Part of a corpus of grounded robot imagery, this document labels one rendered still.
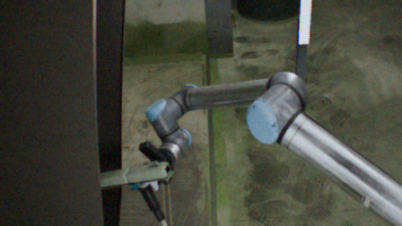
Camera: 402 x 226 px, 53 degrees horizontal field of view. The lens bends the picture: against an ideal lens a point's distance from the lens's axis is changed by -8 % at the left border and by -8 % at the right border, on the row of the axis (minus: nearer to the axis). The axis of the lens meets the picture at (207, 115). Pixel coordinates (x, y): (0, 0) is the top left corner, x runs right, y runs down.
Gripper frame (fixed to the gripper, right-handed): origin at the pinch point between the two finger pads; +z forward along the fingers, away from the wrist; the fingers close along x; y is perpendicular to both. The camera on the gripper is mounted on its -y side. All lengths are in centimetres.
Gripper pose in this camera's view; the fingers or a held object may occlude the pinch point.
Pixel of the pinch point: (139, 183)
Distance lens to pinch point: 145.0
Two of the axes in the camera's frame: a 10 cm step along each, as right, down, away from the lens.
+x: -8.8, 2.2, 4.3
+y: 3.6, 8.8, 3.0
